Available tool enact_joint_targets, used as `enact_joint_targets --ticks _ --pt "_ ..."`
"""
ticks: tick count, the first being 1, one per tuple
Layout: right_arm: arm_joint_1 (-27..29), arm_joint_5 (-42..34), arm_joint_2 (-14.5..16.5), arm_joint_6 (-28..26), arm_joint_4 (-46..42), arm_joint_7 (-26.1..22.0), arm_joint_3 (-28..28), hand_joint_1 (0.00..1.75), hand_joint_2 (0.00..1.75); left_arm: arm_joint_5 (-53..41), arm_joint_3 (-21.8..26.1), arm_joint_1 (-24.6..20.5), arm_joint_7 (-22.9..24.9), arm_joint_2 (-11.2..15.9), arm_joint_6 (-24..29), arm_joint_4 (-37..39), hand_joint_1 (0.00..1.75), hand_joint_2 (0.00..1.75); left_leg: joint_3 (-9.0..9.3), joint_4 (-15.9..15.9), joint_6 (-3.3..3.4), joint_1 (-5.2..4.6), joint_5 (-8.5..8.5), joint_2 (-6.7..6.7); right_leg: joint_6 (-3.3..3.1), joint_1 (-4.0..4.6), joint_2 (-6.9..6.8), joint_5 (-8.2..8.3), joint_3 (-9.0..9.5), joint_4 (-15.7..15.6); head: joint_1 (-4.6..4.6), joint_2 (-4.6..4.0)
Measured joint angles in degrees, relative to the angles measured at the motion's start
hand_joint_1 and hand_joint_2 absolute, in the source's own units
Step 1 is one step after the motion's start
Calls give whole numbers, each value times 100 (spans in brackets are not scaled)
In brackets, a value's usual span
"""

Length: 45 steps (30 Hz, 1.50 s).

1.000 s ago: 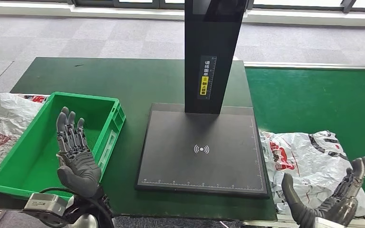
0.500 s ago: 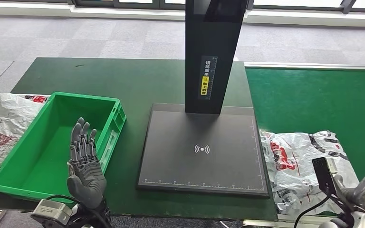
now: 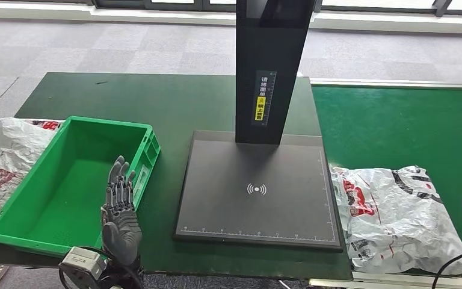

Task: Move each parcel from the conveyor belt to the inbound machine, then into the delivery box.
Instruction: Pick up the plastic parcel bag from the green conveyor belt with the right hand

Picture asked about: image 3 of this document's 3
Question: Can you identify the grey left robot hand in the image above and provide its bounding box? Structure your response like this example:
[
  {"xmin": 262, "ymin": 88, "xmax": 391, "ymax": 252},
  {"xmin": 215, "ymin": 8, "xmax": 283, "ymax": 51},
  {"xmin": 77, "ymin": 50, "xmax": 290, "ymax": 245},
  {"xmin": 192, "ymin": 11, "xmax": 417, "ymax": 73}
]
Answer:
[{"xmin": 100, "ymin": 155, "xmax": 143, "ymax": 267}]

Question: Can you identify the white grey black-print parcel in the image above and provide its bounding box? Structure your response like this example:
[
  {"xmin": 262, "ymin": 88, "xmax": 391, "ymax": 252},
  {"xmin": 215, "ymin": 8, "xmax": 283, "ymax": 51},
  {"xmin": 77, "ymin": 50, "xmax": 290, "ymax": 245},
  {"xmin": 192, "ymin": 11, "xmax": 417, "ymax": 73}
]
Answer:
[{"xmin": 330, "ymin": 164, "xmax": 462, "ymax": 278}]

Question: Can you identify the black inbound scanner machine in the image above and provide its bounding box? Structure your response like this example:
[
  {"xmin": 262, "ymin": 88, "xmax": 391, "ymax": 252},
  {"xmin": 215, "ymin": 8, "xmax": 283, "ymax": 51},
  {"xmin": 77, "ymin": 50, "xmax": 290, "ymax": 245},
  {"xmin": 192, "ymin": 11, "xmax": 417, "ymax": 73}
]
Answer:
[{"xmin": 173, "ymin": 0, "xmax": 344, "ymax": 253}]

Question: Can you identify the large crumpled white parcel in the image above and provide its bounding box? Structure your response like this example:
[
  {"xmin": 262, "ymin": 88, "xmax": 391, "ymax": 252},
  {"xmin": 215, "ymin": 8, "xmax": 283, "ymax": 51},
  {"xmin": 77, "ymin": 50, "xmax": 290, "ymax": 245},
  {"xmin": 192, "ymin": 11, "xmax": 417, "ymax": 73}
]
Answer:
[{"xmin": 0, "ymin": 116, "xmax": 65, "ymax": 254}]

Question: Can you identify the green conveyor belt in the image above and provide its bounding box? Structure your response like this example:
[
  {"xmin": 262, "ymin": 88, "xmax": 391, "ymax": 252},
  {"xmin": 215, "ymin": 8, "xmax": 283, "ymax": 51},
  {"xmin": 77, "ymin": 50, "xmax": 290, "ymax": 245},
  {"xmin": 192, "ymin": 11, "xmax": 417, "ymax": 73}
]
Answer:
[{"xmin": 311, "ymin": 84, "xmax": 462, "ymax": 276}]

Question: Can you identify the green plastic crate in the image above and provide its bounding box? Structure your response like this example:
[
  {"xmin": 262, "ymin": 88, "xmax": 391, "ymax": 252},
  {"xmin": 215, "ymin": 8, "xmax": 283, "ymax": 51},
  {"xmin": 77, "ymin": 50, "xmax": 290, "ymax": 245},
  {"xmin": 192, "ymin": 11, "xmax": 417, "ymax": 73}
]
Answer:
[{"xmin": 0, "ymin": 116, "xmax": 162, "ymax": 258}]

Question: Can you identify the yellow black scanner label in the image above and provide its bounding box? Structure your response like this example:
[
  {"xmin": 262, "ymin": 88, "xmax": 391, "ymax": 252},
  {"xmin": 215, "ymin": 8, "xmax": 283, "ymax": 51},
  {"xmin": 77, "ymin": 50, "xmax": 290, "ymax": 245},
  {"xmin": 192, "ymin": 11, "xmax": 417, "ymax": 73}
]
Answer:
[{"xmin": 251, "ymin": 70, "xmax": 277, "ymax": 128}]

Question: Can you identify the white window sill ledge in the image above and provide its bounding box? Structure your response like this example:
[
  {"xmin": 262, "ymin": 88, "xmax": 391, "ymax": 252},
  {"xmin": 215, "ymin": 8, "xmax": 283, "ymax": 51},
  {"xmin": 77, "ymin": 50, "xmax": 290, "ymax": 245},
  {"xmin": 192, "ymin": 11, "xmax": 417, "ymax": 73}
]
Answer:
[{"xmin": 0, "ymin": 2, "xmax": 462, "ymax": 35}]

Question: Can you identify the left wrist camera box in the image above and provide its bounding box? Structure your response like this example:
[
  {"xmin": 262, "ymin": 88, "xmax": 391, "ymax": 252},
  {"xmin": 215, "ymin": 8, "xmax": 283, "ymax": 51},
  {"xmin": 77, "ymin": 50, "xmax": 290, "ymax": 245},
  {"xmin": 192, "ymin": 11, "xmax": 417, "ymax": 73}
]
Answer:
[{"xmin": 58, "ymin": 246, "xmax": 107, "ymax": 282}]

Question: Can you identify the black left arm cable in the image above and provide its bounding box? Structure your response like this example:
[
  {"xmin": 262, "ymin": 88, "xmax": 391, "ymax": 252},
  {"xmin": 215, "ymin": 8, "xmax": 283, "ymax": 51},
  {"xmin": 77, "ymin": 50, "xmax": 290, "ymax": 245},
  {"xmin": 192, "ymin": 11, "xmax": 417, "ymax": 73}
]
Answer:
[{"xmin": 57, "ymin": 246, "xmax": 145, "ymax": 289}]

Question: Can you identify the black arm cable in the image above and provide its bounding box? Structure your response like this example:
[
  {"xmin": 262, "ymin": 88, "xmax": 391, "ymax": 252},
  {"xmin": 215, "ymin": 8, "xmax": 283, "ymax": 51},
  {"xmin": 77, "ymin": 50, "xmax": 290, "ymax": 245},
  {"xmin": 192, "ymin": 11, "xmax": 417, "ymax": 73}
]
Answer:
[
  {"xmin": 57, "ymin": 246, "xmax": 145, "ymax": 289},
  {"xmin": 431, "ymin": 240, "xmax": 462, "ymax": 289}
]

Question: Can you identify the dark window frame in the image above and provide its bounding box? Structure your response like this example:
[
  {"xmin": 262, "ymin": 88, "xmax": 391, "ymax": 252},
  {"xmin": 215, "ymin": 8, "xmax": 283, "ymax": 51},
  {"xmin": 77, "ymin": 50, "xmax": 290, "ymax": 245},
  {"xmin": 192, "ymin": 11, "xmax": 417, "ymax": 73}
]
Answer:
[{"xmin": 0, "ymin": 0, "xmax": 462, "ymax": 17}]

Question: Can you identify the silver conveyor frame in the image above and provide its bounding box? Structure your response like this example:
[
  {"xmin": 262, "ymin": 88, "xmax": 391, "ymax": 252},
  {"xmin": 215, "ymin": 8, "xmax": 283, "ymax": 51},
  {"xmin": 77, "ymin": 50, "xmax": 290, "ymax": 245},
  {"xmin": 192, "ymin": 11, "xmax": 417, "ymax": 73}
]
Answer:
[{"xmin": 309, "ymin": 78, "xmax": 462, "ymax": 289}]

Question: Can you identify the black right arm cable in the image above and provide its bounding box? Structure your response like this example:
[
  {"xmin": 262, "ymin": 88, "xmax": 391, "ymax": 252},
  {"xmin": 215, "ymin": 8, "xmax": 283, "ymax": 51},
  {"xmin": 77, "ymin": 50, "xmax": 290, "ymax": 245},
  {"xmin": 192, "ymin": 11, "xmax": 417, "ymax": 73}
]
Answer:
[{"xmin": 431, "ymin": 240, "xmax": 462, "ymax": 289}]

